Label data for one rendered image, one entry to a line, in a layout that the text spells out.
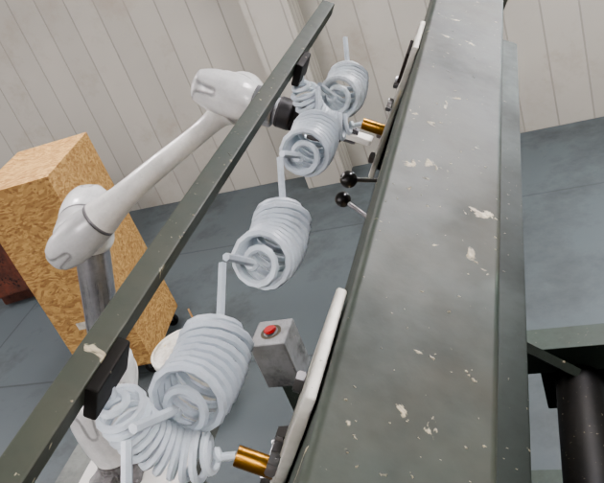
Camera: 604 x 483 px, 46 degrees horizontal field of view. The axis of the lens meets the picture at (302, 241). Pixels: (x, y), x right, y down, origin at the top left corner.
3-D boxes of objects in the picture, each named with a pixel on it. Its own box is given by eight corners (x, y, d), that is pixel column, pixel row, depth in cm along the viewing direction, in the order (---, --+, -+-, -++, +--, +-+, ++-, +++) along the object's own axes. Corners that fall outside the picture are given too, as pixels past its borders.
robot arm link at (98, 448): (89, 477, 210) (52, 427, 200) (98, 433, 226) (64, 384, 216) (140, 460, 209) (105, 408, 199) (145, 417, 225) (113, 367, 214)
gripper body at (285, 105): (284, 88, 171) (320, 100, 170) (277, 119, 176) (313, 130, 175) (276, 101, 165) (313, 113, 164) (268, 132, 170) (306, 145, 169)
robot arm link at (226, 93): (255, 81, 164) (266, 80, 176) (192, 60, 165) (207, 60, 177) (243, 126, 167) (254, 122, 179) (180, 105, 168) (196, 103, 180)
